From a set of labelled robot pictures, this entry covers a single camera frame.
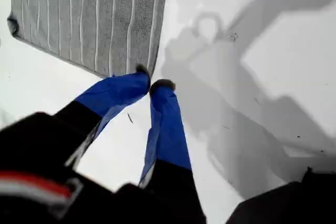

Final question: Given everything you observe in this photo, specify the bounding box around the grey white-striped towel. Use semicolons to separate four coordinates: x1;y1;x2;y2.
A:
7;0;170;78

